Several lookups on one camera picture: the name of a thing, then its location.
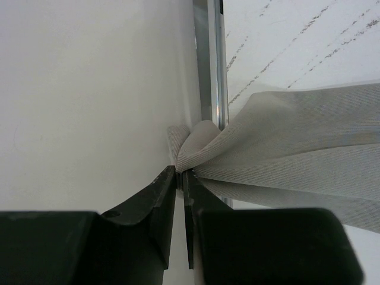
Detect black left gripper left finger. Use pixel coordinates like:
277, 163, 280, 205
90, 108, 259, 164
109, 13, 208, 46
1, 166, 176, 284

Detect grey trousers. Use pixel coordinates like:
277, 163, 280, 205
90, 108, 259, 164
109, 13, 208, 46
167, 83, 379, 232

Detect aluminium table edge rail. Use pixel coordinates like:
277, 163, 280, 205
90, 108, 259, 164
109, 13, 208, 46
192, 0, 234, 208

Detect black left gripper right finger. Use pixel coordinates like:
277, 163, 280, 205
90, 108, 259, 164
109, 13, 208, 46
182, 171, 364, 284

